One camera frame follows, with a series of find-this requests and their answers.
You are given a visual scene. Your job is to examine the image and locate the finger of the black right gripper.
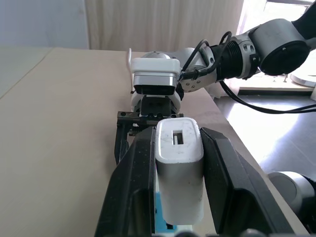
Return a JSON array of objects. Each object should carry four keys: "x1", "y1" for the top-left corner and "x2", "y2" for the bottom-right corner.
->
[{"x1": 114, "y1": 122, "x2": 136, "y2": 165}]

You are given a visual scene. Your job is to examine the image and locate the silver robot body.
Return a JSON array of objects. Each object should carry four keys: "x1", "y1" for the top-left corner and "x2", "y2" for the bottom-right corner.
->
[{"x1": 268, "y1": 171, "x2": 316, "y2": 237}]

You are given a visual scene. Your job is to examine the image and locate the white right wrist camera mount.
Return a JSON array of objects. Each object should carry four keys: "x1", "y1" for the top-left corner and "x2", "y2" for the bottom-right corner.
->
[{"x1": 126, "y1": 48, "x2": 183, "y2": 117}]

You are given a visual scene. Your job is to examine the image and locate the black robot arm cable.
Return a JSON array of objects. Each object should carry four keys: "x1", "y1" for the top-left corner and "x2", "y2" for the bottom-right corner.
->
[{"x1": 179, "y1": 31, "x2": 316, "y2": 115}]

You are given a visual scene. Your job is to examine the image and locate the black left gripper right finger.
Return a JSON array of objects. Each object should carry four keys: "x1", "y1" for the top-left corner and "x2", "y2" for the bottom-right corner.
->
[{"x1": 199, "y1": 126, "x2": 295, "y2": 235}]

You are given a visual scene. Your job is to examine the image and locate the white curtain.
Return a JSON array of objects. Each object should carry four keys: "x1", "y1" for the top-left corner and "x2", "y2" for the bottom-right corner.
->
[{"x1": 84, "y1": 0, "x2": 245, "y2": 52}]

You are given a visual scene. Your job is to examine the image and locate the white round base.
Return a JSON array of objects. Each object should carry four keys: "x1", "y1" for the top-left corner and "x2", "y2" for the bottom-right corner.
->
[{"x1": 289, "y1": 66, "x2": 316, "y2": 88}]

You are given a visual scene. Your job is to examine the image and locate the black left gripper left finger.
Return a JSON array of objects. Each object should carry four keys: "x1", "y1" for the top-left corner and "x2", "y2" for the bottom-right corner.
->
[{"x1": 95, "y1": 125, "x2": 157, "y2": 237}]

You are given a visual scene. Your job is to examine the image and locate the white charger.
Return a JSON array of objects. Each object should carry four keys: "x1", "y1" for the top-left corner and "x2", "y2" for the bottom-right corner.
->
[{"x1": 154, "y1": 118, "x2": 205, "y2": 226}]

